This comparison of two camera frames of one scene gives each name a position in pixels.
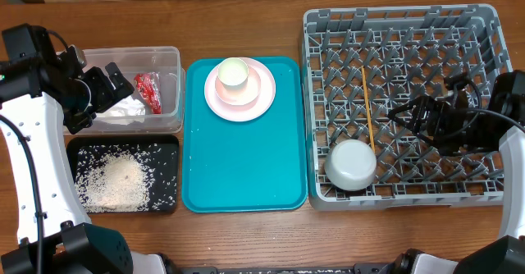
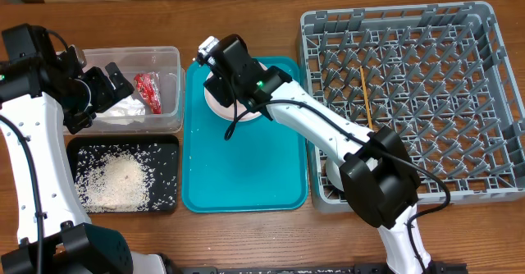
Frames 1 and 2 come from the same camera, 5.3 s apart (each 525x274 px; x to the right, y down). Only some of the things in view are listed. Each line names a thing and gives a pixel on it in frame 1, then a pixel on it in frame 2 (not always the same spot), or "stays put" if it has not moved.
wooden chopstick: (369, 112) stays put
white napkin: (125, 111) stays put
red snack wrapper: (149, 85) stays put
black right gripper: (418, 104) -> (217, 89)
